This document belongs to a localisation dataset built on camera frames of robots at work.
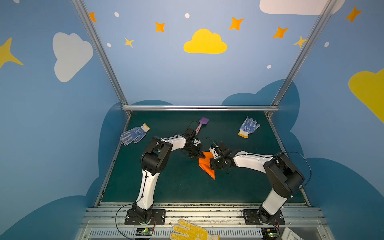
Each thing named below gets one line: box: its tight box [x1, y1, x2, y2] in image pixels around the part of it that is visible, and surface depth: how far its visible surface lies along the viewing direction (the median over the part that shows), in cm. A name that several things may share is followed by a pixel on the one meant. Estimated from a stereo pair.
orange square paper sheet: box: [198, 151, 216, 180], surface depth 95 cm
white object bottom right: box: [281, 227, 305, 240], surface depth 70 cm
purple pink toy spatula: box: [195, 117, 210, 136], surface depth 117 cm
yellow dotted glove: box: [169, 218, 220, 240], surface depth 72 cm
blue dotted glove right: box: [237, 116, 261, 139], surface depth 114 cm
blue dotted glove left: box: [120, 123, 151, 146], surface depth 110 cm
